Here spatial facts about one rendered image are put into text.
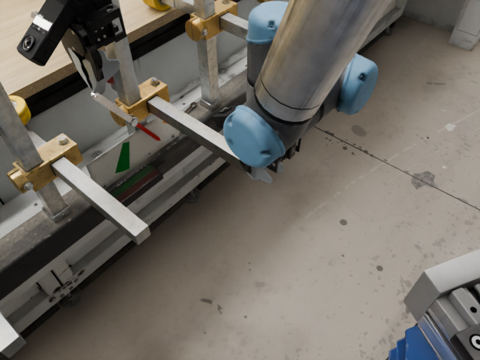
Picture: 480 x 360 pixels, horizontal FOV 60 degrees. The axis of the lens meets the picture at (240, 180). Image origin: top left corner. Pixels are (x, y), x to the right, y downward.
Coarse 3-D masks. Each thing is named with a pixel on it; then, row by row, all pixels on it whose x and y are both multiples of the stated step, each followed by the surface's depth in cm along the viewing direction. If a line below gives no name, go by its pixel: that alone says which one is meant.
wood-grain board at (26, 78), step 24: (0, 0) 116; (24, 0) 116; (120, 0) 116; (0, 24) 108; (24, 24) 108; (144, 24) 108; (0, 48) 100; (0, 72) 94; (24, 72) 94; (48, 72) 94; (72, 72) 98; (24, 96) 92
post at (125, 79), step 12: (120, 24) 79; (108, 48) 82; (120, 48) 81; (120, 60) 83; (132, 60) 85; (120, 72) 84; (132, 72) 87; (120, 84) 88; (132, 84) 89; (120, 96) 91; (132, 96) 90; (144, 120) 97; (132, 132) 98
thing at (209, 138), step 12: (156, 96) 95; (156, 108) 92; (168, 108) 92; (168, 120) 92; (180, 120) 90; (192, 120) 90; (192, 132) 88; (204, 132) 87; (216, 132) 87; (204, 144) 88; (216, 144) 85; (228, 156) 84; (240, 168) 84
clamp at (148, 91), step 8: (144, 88) 95; (152, 88) 95; (160, 88) 95; (144, 96) 93; (152, 96) 94; (160, 96) 96; (168, 96) 98; (120, 104) 91; (136, 104) 92; (144, 104) 94; (112, 112) 92; (128, 112) 91; (136, 112) 93; (144, 112) 95; (120, 120) 92
